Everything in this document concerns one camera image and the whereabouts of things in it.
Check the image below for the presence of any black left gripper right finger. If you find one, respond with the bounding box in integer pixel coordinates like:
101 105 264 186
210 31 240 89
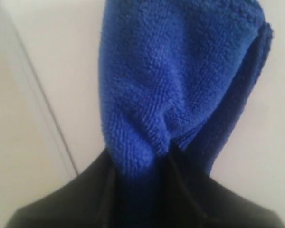
166 144 285 228

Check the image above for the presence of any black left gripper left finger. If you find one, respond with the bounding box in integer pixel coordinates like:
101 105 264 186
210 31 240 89
6 150 124 228

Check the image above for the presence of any blue microfiber cloth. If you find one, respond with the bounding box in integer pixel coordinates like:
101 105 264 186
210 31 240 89
97 0 275 186

